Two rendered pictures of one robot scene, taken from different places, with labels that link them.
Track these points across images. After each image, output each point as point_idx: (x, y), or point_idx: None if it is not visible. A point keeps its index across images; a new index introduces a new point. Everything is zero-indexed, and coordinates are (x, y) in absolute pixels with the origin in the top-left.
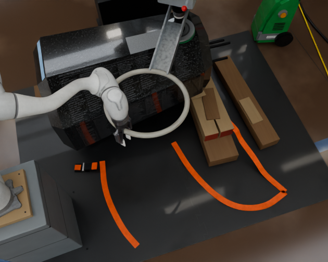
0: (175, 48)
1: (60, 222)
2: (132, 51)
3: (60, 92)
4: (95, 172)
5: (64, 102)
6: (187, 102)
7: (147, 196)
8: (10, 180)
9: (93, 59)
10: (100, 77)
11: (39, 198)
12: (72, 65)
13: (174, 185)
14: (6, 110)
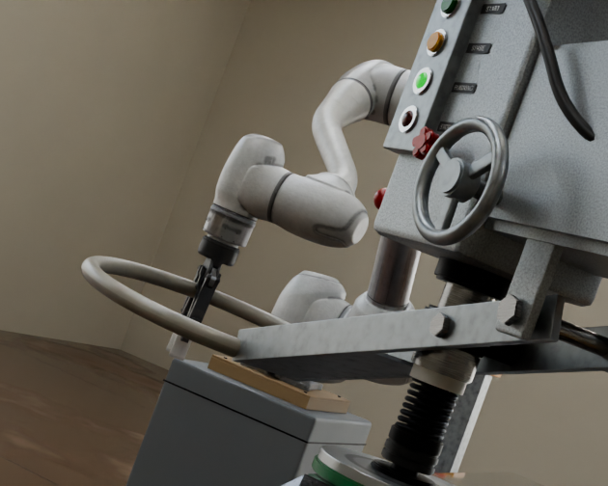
0: (296, 323)
1: (155, 477)
2: (432, 476)
3: (334, 127)
4: None
5: (316, 135)
6: (112, 278)
7: None
8: (305, 384)
9: (492, 482)
10: (329, 175)
11: (228, 379)
12: (509, 480)
13: None
14: (341, 76)
